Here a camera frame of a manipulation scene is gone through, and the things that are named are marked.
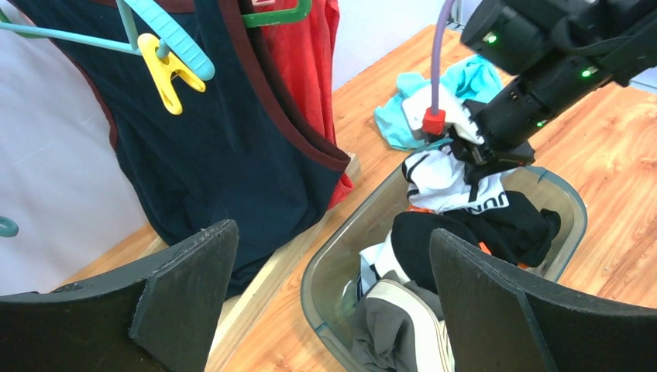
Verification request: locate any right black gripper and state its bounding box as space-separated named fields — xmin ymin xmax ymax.
xmin=449 ymin=100 xmax=535 ymax=201

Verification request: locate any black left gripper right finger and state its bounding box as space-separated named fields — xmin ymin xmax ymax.
xmin=430 ymin=229 xmax=656 ymax=371

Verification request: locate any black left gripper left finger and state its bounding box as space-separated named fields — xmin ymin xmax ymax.
xmin=1 ymin=220 xmax=239 ymax=371

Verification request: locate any white grey underwear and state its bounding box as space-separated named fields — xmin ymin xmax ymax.
xmin=401 ymin=145 xmax=511 ymax=215

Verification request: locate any dark grey cream-band underwear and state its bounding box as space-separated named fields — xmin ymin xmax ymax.
xmin=350 ymin=270 xmax=456 ymax=371

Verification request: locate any black cream-band underwear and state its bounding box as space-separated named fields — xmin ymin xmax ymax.
xmin=356 ymin=212 xmax=479 ymax=298

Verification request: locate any grey-blue hanger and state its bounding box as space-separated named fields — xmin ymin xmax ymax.
xmin=0 ymin=216 xmax=19 ymax=238

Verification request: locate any teal clip hanger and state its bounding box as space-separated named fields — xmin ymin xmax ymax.
xmin=1 ymin=0 xmax=215 ymax=115

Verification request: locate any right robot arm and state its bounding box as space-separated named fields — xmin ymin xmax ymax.
xmin=449 ymin=1 xmax=656 ymax=189

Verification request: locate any black underwear in basket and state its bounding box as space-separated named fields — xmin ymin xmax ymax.
xmin=445 ymin=191 xmax=561 ymax=267

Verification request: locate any green hanger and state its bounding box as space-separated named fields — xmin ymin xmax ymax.
xmin=242 ymin=0 xmax=312 ymax=28

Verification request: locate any teal cloth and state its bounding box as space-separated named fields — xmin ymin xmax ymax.
xmin=373 ymin=56 xmax=504 ymax=150

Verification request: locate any clear plastic basket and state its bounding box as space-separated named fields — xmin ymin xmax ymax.
xmin=301 ymin=166 xmax=588 ymax=371

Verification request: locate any dark navy tank top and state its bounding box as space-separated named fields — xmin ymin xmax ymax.
xmin=7 ymin=0 xmax=353 ymax=300

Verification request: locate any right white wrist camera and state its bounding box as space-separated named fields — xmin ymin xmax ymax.
xmin=401 ymin=83 xmax=484 ymax=145

